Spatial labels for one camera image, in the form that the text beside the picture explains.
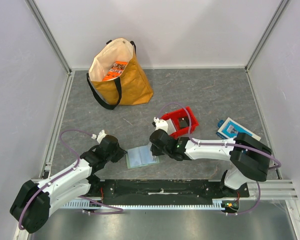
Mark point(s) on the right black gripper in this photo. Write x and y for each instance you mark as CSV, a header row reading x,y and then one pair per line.
x,y
154,150

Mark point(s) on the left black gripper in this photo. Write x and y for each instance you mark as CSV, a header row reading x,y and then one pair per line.
x,y
120,152

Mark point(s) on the white credit card stack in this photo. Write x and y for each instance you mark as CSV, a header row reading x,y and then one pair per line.
x,y
171,127

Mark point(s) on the red plastic bin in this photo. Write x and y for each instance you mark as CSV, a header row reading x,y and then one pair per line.
x,y
175,115

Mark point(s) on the mustard yellow tote bag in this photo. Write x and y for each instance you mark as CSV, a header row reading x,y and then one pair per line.
x,y
131,88

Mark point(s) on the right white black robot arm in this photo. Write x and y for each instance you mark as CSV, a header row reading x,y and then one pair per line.
x,y
250,157

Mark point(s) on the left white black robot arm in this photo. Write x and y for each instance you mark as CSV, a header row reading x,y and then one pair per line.
x,y
37,201

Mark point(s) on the small black object in bin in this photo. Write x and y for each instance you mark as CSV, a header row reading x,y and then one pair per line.
x,y
183,122

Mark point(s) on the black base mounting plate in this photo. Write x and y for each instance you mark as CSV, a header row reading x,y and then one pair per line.
x,y
199,187

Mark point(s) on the blue razor package box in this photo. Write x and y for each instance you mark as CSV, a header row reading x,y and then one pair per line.
x,y
229,129

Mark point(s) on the orange printed box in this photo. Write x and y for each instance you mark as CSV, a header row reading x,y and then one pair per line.
x,y
115,71

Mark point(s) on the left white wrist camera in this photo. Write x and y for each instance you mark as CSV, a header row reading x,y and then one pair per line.
x,y
100,136

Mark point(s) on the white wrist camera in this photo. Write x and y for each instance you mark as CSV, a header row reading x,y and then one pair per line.
x,y
100,136
160,124

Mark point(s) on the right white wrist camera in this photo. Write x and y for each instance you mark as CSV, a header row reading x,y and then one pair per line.
x,y
160,124

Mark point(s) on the grey slotted cable duct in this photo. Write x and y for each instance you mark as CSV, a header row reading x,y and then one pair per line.
x,y
85,204

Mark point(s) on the left aluminium frame post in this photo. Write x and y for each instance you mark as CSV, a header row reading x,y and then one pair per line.
x,y
48,34

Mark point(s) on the aluminium frame post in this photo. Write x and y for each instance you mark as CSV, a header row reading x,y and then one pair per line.
x,y
48,34
266,34

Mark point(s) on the right aluminium frame post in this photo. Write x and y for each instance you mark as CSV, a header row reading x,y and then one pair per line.
x,y
266,34

